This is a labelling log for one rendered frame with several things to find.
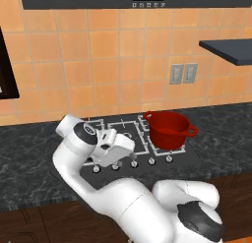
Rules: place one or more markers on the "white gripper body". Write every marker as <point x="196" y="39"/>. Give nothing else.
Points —
<point x="119" y="148"/>

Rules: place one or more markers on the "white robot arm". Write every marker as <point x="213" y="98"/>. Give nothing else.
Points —
<point x="131" y="204"/>

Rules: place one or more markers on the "silver stove knob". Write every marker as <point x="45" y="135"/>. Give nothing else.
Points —
<point x="169" y="158"/>
<point x="96" y="169"/>
<point x="115" y="167"/>
<point x="134" y="164"/>
<point x="151" y="161"/>

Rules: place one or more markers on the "black stove hob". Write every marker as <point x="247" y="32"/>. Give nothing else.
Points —
<point x="183" y="161"/>

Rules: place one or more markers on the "dark wood cupboard front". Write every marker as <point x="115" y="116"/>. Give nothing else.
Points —
<point x="75" y="224"/>
<point x="236" y="204"/>
<point x="19" y="225"/>

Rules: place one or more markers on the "grey wall outlet plate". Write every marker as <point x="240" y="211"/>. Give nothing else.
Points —
<point x="190" y="73"/>
<point x="176" y="74"/>

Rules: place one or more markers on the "dark brown wall cabinet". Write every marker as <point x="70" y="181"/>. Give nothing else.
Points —
<point x="6" y="76"/>

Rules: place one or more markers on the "dark grey wall shelf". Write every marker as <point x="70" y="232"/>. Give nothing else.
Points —
<point x="233" y="50"/>

